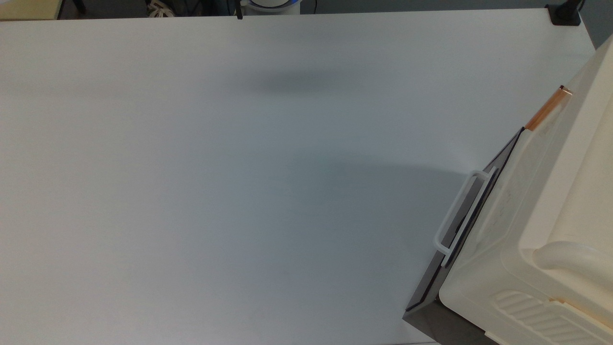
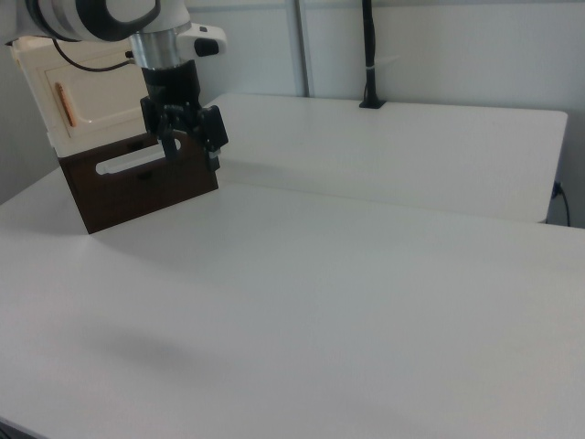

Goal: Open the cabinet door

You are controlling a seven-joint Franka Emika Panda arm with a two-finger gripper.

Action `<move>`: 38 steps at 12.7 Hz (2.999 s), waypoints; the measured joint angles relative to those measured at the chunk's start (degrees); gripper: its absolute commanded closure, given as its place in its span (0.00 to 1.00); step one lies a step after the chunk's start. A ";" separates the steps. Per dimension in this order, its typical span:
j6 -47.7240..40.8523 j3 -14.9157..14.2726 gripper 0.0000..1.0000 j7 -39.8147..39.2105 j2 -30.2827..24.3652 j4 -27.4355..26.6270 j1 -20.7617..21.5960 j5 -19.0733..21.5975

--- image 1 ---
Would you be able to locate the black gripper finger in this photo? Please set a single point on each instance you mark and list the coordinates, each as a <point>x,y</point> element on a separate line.
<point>239,10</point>

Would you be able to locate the amber-edged cream cabinet door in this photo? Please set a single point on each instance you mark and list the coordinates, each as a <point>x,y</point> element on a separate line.
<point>548,108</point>

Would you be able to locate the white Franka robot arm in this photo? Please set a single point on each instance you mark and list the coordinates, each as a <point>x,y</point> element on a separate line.
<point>273,5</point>

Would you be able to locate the cream plastic storage cabinet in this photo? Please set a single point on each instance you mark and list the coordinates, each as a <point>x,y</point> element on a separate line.
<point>565,191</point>

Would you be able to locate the yellow wooden table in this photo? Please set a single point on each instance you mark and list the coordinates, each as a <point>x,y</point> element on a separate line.
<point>28,8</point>

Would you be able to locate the black table clamp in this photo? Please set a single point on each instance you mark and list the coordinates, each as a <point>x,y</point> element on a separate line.
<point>565,17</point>

